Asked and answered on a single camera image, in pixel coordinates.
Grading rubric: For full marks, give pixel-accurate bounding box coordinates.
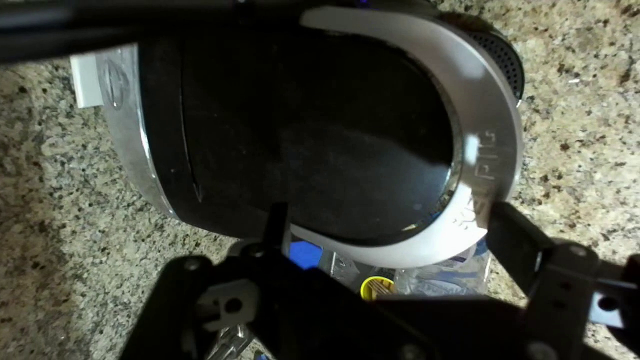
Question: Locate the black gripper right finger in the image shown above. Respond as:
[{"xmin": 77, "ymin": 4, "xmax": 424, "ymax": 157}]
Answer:
[{"xmin": 487, "ymin": 202, "xmax": 640, "ymax": 360}]

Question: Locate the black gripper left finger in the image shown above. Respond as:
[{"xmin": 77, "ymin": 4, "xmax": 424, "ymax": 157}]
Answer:
[{"xmin": 118, "ymin": 202, "xmax": 403, "ymax": 360}]

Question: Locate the black coffee maker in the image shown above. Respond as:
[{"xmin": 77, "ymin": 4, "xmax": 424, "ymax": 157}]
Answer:
[{"xmin": 72, "ymin": 0, "xmax": 524, "ymax": 268}]

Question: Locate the clear plastic water bottle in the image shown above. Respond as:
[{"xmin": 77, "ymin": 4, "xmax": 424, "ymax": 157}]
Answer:
[{"xmin": 284, "ymin": 234, "xmax": 490, "ymax": 301}]

